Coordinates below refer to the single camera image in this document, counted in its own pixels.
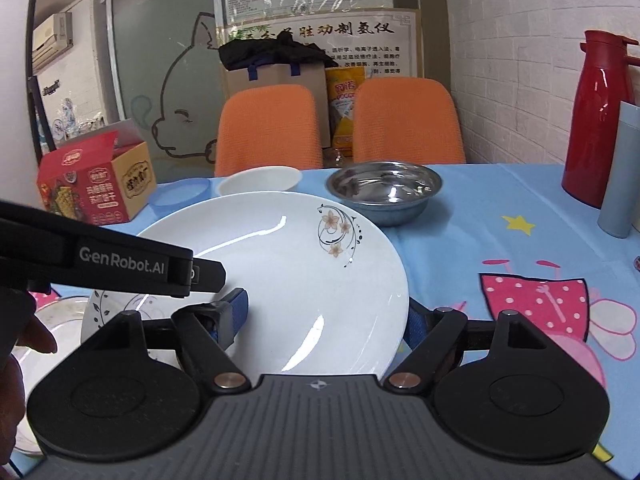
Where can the gold rimmed white plate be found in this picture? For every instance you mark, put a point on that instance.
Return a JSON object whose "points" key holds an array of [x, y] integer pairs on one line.
{"points": [[72, 320]]}

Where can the white calligraphy poster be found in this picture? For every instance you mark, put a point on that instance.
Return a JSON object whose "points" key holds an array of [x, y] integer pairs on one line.
{"points": [[385, 42]]}

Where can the brown paper bag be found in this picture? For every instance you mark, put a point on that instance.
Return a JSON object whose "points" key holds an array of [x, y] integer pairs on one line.
{"points": [[310, 76]]}

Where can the right orange chair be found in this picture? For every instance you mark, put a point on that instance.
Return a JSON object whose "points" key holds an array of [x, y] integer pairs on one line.
{"points": [[407, 120]]}

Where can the black cloth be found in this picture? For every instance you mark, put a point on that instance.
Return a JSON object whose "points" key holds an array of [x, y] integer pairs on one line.
{"points": [[284, 49]]}

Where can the grey blue tumbler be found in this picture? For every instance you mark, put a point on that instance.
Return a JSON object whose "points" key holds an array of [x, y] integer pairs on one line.
{"points": [[620, 208]]}

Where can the red cracker box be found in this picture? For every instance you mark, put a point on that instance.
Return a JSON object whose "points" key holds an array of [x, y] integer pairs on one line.
{"points": [[105, 177]]}

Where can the blue cartoon tablecloth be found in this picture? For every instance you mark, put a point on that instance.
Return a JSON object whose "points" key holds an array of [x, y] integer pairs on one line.
{"points": [[546, 386]]}

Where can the wall air conditioner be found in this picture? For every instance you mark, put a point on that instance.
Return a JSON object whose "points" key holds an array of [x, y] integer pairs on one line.
{"points": [[51, 38]]}

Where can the person's left hand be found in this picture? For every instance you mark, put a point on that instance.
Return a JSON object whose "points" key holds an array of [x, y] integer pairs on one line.
{"points": [[37, 337]]}

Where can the black stand pole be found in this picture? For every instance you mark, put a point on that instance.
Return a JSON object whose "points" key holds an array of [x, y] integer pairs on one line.
{"points": [[39, 125]]}

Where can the white ceramic bowl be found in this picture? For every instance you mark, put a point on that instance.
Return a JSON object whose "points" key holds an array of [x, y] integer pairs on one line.
{"points": [[264, 178]]}

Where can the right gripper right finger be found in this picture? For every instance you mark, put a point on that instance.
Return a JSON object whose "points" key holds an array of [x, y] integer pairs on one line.
{"points": [[433, 337]]}

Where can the blue plastic bowl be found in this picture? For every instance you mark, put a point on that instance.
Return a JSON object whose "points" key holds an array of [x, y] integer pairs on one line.
{"points": [[173, 196]]}

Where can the orange chair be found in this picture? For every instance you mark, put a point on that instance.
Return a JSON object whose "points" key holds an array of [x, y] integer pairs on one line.
{"points": [[407, 120], [268, 126]]}

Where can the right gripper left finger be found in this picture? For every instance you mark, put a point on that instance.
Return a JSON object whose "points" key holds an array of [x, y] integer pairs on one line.
{"points": [[205, 332]]}

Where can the yellow snack bag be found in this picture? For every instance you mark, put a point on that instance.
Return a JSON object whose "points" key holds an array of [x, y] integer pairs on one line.
{"points": [[341, 86]]}

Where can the red thermos jug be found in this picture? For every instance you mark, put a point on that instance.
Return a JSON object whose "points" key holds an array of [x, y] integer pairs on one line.
{"points": [[603, 85]]}

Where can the stainless steel bowl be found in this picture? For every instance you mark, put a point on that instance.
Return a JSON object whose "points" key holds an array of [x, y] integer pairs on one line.
{"points": [[387, 193]]}

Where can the left orange chair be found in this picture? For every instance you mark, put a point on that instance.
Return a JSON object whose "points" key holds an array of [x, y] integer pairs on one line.
{"points": [[268, 126]]}

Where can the white floral plate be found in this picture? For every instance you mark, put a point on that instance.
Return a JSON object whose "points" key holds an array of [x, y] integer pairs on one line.
{"points": [[327, 292]]}

